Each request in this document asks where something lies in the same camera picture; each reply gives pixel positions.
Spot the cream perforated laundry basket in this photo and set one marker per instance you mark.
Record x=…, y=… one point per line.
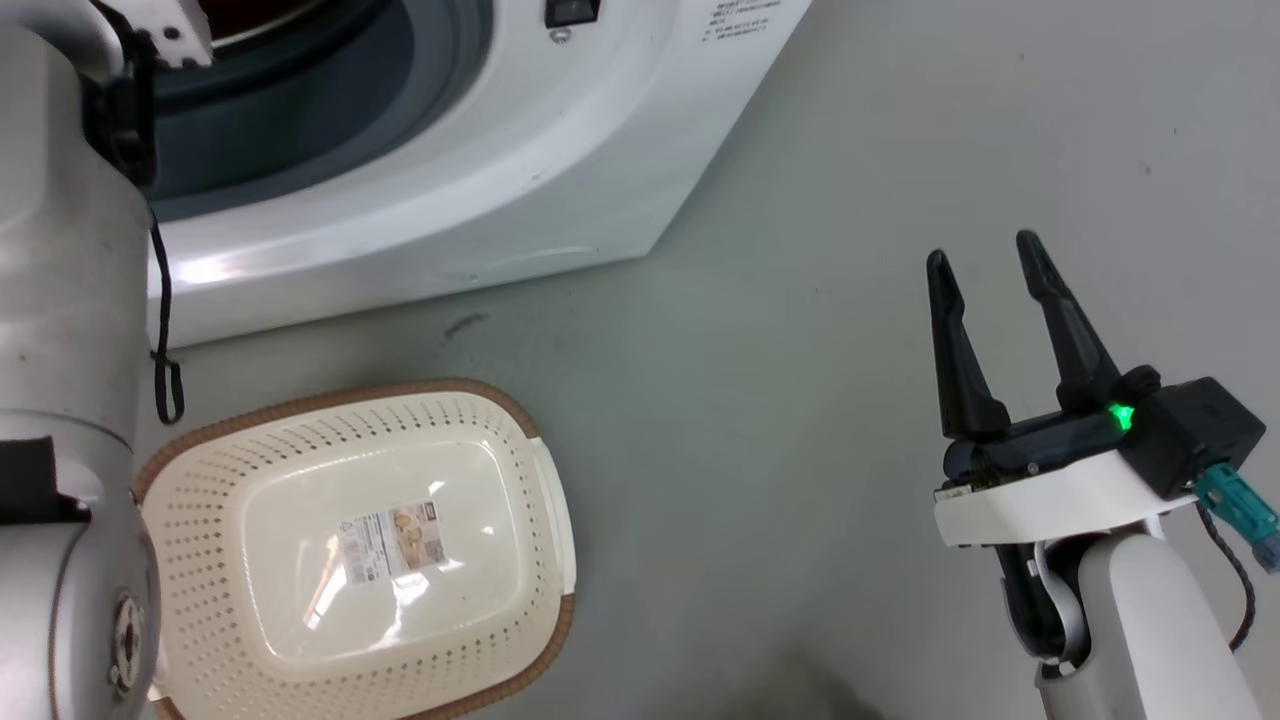
x=300, y=600

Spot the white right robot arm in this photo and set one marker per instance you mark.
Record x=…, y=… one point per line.
x=1140, y=630

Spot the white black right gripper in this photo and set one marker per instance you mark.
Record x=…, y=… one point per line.
x=1040, y=490

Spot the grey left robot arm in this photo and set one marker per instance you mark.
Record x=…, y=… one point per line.
x=60, y=350

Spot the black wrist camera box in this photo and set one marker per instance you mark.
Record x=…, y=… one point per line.
x=1195, y=430

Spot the white front-load washing machine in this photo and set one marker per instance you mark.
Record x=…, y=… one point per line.
x=520, y=150

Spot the paper label sticker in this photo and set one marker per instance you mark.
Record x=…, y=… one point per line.
x=392, y=542

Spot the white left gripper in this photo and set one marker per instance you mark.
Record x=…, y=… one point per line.
x=165, y=30

